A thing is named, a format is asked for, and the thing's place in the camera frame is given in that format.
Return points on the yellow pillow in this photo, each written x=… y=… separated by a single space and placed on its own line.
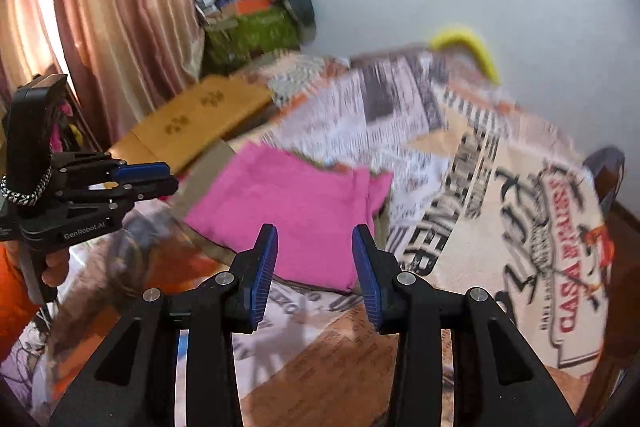
x=475 y=44

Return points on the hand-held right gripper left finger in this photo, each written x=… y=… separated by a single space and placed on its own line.
x=262 y=277

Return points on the pink striped curtain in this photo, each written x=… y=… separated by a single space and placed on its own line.
x=110 y=7

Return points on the printed blanket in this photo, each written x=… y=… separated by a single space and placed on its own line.
x=500 y=207

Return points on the person's left hand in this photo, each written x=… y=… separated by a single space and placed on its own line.
x=56 y=271

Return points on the pink pants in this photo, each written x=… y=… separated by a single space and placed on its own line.
x=280 y=197

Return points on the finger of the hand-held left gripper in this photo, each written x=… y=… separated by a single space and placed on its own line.
x=145 y=170
x=155 y=188

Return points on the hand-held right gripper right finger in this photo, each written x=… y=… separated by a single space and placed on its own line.
x=367 y=277

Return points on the blue backpack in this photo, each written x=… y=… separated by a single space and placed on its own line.
x=606 y=169

